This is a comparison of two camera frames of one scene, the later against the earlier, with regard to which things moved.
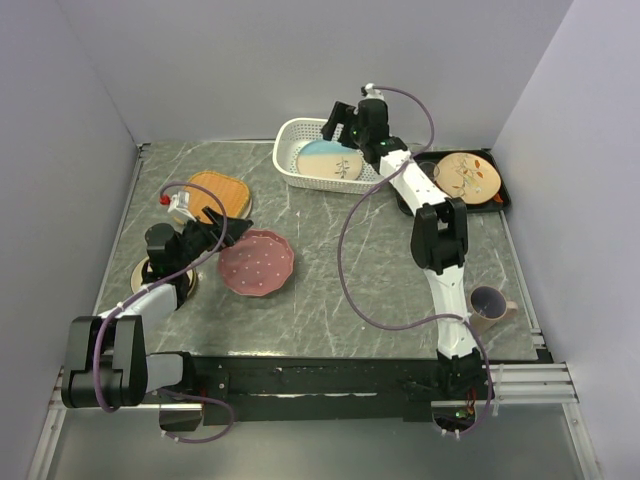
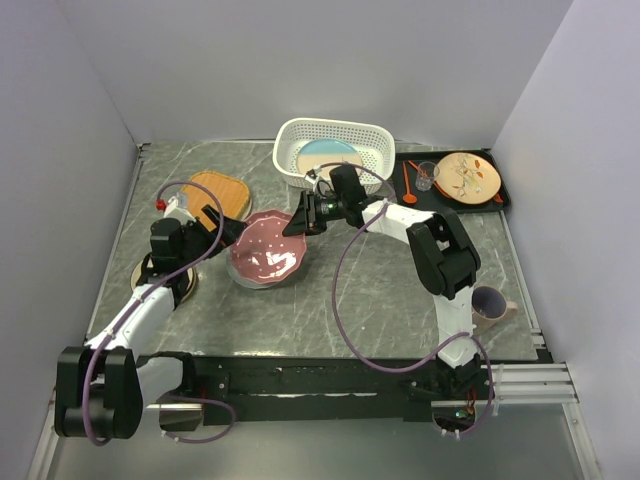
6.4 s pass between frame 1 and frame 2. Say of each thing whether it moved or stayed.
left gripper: stayed
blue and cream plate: stayed
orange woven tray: stayed
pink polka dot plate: moved
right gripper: moved
